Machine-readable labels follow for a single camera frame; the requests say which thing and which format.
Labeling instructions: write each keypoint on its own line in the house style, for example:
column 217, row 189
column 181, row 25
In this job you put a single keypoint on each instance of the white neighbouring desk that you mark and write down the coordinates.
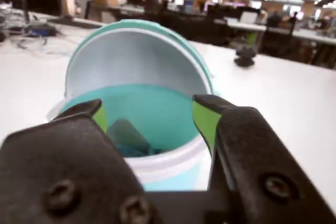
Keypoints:
column 249, row 26

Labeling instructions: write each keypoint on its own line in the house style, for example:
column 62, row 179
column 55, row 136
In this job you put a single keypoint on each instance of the blue electronic device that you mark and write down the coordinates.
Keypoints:
column 39, row 30

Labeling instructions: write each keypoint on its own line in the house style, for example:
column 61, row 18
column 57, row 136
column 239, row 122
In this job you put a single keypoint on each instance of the black office chair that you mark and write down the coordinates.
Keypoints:
column 278, row 37

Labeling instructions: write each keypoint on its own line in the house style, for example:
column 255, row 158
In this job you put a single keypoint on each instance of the black monitor stand post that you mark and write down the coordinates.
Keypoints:
column 26, row 9

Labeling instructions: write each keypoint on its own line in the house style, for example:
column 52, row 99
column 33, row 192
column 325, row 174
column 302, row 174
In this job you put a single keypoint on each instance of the teal whale-shaped bin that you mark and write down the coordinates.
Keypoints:
column 131, row 58

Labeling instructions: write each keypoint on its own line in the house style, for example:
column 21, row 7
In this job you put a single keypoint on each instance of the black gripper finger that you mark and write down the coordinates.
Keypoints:
column 252, row 155
column 65, row 161

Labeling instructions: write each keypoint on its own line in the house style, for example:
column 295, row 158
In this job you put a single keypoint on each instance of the black keyboard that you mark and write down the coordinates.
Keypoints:
column 78, row 23

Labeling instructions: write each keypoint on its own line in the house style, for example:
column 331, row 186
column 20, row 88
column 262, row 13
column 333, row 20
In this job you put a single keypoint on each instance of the white laptop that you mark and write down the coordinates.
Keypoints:
column 248, row 18

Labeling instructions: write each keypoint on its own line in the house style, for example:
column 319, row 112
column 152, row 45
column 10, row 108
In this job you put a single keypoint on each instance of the grey-green box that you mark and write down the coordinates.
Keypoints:
column 126, row 132

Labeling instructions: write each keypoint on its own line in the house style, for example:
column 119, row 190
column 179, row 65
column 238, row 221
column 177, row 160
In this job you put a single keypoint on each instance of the brown cardboard box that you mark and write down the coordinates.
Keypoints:
column 105, row 1

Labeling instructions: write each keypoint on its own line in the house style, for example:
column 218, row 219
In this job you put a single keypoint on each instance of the black plastic printed object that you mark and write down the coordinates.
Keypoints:
column 245, row 58

